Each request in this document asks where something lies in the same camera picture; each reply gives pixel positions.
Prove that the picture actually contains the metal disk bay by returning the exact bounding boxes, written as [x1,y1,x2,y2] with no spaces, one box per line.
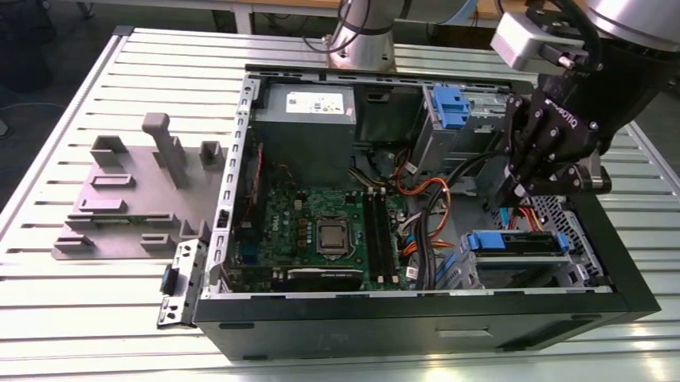
[459,229,590,290]

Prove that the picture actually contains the blue drive latch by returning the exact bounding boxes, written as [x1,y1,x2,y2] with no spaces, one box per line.
[433,85,473,131]

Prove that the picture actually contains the silver CPU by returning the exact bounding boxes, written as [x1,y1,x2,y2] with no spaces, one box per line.
[319,226,350,246]

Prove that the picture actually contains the grey ribbon wires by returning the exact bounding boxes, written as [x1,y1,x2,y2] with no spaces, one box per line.
[397,212,423,234]

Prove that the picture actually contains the small dark latch knob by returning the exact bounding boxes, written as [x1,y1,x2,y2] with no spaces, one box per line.
[160,264,180,296]

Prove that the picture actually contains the black cable bundle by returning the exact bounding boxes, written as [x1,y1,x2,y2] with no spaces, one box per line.
[413,149,512,290]

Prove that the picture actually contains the red twisted fan wire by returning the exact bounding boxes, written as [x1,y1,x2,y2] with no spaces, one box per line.
[248,141,266,228]

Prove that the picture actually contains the black PC case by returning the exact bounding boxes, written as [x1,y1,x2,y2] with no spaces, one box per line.
[194,63,661,361]

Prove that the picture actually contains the metal drive cage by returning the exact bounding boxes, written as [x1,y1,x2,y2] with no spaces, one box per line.
[411,81,514,176]

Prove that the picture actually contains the grey parts rack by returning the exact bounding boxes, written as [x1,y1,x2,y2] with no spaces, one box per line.
[51,113,235,263]

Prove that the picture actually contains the yellow black power wires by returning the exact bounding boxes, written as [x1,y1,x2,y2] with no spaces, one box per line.
[347,165,399,190]

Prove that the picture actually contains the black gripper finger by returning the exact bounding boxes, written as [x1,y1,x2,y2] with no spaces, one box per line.
[490,93,584,208]
[509,161,585,200]

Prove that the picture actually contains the red yellow disk power wire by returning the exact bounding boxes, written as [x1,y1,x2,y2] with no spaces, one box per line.
[517,202,552,236]

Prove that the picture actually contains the grey metal hinged bracket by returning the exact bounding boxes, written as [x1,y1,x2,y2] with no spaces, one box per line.
[155,237,210,329]

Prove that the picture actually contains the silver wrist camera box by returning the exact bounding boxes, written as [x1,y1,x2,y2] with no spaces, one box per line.
[489,10,585,75]

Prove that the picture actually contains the black graphics card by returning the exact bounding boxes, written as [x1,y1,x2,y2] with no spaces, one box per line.
[270,265,366,294]

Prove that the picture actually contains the grey power supply unit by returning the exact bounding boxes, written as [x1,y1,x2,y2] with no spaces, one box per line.
[248,81,358,188]

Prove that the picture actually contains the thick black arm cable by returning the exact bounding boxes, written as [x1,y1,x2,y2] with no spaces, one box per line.
[552,0,606,75]

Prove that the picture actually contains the CPU socket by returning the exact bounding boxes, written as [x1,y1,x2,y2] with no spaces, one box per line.
[313,214,355,262]

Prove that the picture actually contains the orange power wire bundle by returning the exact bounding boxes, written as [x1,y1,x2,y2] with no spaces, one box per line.
[395,177,458,259]

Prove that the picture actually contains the green motherboard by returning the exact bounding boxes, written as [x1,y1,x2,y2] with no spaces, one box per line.
[232,186,413,291]

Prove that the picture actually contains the black RAM slot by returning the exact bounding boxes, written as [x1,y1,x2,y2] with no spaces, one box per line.
[362,187,382,286]
[374,187,397,285]
[367,187,389,286]
[379,187,403,285]

